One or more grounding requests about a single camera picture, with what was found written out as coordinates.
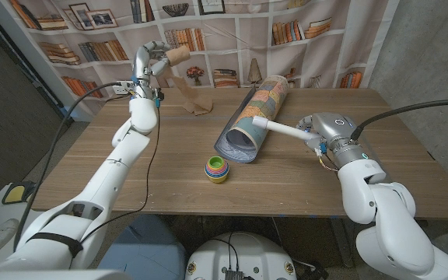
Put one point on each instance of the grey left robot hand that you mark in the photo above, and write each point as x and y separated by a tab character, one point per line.
143	66

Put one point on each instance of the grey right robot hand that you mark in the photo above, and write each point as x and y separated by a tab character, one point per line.
333	128

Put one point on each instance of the white plastic cylinder pipe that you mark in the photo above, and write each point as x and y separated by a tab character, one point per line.
282	129

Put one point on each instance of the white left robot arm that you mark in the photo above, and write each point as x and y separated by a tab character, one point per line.
103	186

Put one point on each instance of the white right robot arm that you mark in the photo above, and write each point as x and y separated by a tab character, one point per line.
383	225

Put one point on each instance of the white power strip box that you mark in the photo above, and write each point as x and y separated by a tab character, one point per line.
121	88

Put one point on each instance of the rolled colourful map poster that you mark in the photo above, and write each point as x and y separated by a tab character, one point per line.
259	105

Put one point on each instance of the printed bookshelf backdrop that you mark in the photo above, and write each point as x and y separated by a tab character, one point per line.
239	46

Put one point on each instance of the grey table leg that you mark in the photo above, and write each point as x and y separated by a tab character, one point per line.
342	245

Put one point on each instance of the colourful stacking cups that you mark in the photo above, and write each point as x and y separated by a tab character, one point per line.
216	171

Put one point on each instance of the dark perforated panel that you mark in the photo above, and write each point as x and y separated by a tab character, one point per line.
10	116

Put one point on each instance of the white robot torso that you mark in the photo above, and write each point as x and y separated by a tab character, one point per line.
247	256

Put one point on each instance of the yellow and black pad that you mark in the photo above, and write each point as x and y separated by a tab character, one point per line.
14	193

